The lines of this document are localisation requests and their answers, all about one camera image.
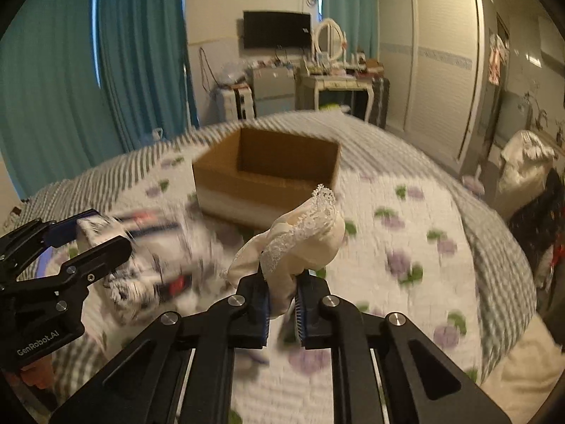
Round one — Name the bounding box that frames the black white patterned cloth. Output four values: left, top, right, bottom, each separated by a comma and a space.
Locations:
78, 207, 231, 325

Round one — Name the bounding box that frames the cream lace sock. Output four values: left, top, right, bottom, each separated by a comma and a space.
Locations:
227, 185, 346, 319

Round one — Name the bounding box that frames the white floral quilt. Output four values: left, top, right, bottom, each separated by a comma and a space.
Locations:
39, 149, 487, 424

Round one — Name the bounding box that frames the grey checked bedsheet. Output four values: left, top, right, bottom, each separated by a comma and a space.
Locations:
20, 112, 535, 384

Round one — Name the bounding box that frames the brown cardboard box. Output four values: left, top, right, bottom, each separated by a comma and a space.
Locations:
192, 127, 341, 231

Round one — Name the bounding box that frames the teal left curtain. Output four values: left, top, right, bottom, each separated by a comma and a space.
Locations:
1, 0, 198, 196

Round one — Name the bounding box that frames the teal curtain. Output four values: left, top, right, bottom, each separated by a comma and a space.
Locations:
1, 0, 198, 196
322, 0, 377, 58

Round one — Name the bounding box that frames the white black suitcase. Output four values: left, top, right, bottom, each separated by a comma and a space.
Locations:
215, 83, 256, 122

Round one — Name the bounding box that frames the white bundled laundry bag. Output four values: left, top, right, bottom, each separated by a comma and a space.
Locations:
493, 130, 557, 221

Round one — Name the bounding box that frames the grey mini fridge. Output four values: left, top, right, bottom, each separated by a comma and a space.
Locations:
252, 67, 296, 117

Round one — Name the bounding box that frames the white dressing table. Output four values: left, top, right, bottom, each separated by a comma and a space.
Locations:
296, 68, 374, 123

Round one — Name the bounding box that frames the oval vanity mirror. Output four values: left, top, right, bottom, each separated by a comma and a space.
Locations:
311, 18, 347, 62

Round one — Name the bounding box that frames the white wardrobe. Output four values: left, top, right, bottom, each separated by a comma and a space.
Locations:
376, 0, 493, 175

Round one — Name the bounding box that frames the teal right curtain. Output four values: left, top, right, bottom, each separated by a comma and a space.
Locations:
322, 0, 377, 58

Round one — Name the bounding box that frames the black wall television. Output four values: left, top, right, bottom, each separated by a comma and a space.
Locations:
242, 11, 311, 50

